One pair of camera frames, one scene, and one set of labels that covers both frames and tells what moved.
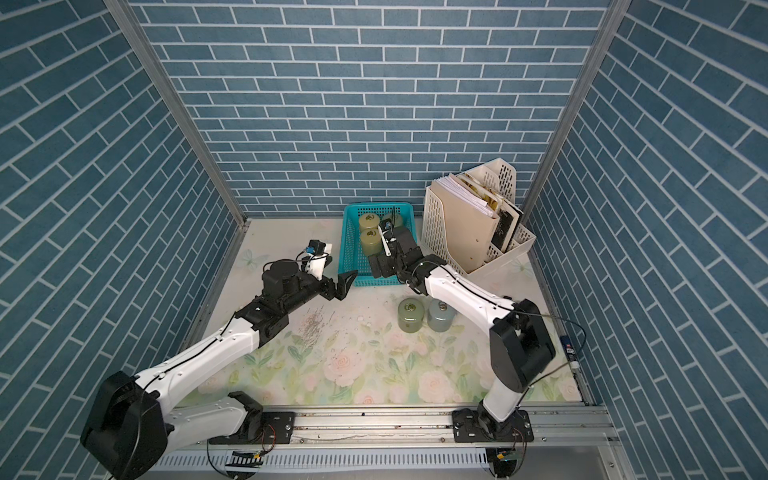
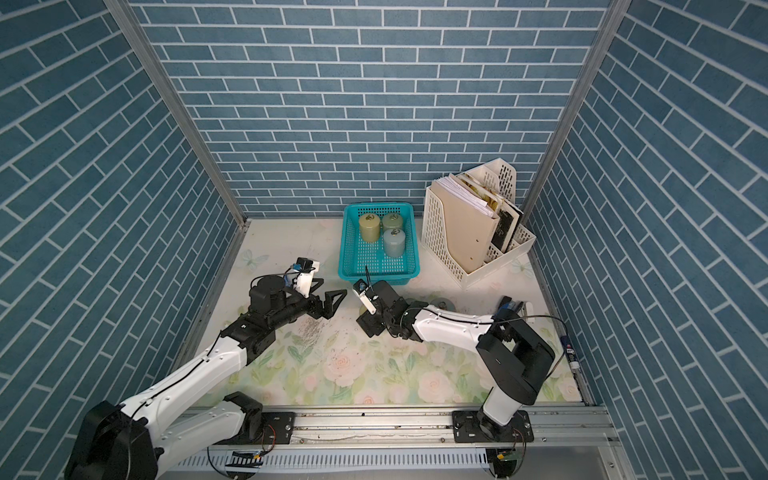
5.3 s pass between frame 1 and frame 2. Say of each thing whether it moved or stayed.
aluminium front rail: stayed
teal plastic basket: stayed
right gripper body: moved
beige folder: stayed
